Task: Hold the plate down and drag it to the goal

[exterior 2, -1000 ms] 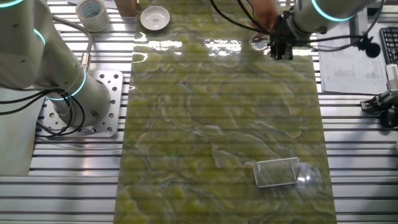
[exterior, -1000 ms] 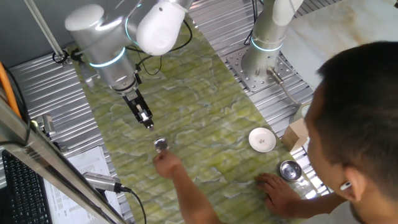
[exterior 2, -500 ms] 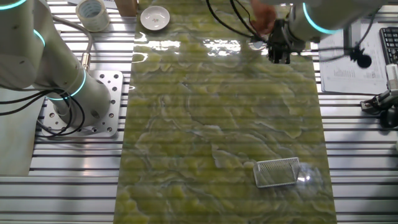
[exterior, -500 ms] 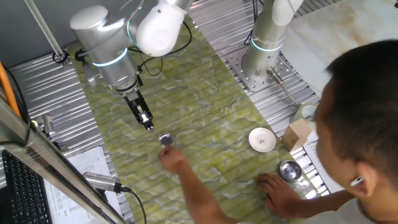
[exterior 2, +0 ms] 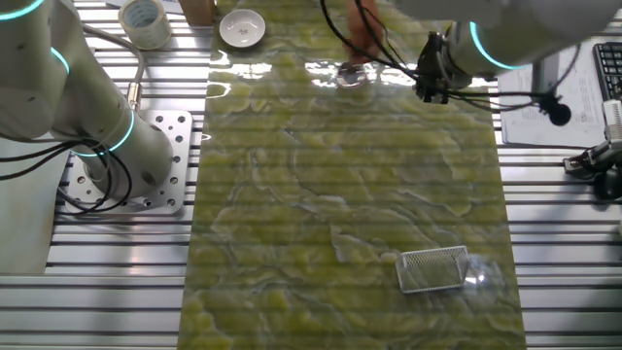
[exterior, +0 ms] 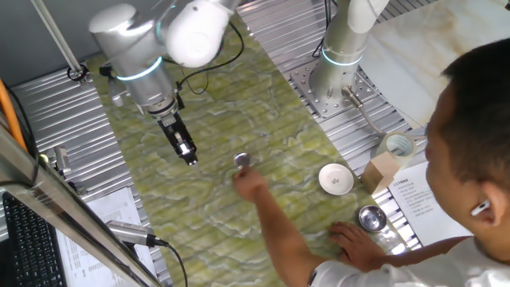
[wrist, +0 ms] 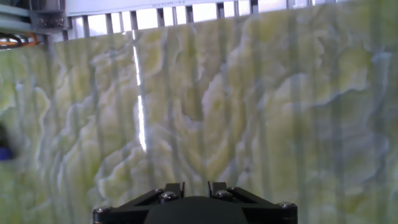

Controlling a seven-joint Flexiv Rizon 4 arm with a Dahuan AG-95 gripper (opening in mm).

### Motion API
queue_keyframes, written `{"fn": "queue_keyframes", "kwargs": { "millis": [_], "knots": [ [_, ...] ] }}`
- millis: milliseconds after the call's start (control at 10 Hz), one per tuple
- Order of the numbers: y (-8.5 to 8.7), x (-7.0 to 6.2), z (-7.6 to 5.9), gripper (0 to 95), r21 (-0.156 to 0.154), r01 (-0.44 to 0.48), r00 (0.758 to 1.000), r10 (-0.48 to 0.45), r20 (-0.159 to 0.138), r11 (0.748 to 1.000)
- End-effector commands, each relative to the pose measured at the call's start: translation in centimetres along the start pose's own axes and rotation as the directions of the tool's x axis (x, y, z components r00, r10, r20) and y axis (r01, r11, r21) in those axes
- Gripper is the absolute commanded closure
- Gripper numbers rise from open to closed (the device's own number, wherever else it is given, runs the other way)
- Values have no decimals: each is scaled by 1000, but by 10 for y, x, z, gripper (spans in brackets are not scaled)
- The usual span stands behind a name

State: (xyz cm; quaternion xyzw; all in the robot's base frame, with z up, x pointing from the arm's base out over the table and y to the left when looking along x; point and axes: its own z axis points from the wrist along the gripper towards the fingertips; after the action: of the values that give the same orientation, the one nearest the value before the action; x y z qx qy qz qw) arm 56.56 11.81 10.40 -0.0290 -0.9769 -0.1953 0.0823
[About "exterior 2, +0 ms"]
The white ceramic saucer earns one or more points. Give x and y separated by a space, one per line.
242 28

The clear tape roll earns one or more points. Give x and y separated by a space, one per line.
146 24

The black keyboard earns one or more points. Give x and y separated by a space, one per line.
610 68

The clear glass bowl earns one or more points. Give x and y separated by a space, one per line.
483 279

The printed list paper sheet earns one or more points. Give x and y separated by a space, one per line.
583 97

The person's left hand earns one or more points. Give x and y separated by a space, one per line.
364 34

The black round knob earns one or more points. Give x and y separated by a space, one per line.
559 114

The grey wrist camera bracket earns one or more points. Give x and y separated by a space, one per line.
544 78

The green marble pattern mat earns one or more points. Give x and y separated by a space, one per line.
316 219

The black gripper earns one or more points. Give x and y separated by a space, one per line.
432 68

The wooden block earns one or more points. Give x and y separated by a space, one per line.
196 12

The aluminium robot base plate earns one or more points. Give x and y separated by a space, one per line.
175 146

